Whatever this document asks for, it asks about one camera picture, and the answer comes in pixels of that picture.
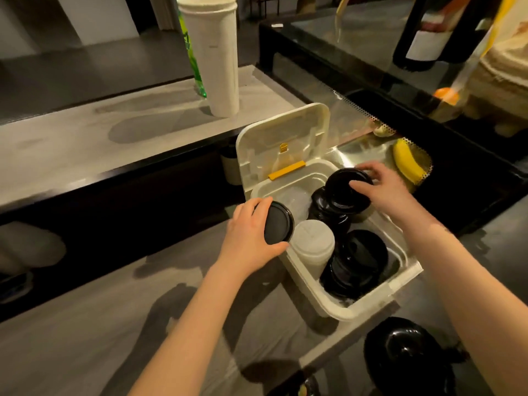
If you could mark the person's right hand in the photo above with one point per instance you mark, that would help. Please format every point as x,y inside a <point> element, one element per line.
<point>387,193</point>

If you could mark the person's left hand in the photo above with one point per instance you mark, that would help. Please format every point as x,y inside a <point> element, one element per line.
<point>243,243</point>

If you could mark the tall stack of black lids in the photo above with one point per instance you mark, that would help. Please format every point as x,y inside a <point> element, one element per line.
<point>330,216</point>

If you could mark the stack of clear lids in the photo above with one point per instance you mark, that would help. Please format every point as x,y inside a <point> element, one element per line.
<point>297,202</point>

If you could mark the stack of white lids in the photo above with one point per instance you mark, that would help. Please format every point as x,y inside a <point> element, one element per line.
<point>313,245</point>

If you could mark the black cup lid with plug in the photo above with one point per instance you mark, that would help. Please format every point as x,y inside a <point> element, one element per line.
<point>354,263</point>

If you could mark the white plastic storage bin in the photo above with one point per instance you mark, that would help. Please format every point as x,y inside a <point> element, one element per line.
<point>284,127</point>

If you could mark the person's right forearm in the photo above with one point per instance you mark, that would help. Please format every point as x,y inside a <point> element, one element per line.
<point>474,305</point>

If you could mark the person's left forearm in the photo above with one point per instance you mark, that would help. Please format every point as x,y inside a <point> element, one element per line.
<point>185,338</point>

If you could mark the tall white paper cup stack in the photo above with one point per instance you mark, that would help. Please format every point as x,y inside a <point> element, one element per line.
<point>214,57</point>

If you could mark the yellow fruit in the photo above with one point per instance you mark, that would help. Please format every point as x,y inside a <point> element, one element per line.
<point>408,160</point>

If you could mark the black star slipper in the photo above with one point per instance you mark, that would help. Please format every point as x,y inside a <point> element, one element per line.
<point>307,385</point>

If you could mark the black round base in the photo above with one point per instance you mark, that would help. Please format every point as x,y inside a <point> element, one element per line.
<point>404,354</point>

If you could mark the dark wine bottle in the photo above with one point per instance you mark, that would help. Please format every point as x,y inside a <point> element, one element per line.
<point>433,37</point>

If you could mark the grey bar counter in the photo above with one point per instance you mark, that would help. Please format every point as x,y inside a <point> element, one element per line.
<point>103,140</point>

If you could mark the grey wooden table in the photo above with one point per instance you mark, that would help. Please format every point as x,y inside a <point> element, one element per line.
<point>82,325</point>

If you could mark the green plastic bottle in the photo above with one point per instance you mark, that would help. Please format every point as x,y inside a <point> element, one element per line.
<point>194,57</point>

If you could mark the black metal chair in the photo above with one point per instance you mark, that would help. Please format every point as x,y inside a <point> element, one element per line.
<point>264,4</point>

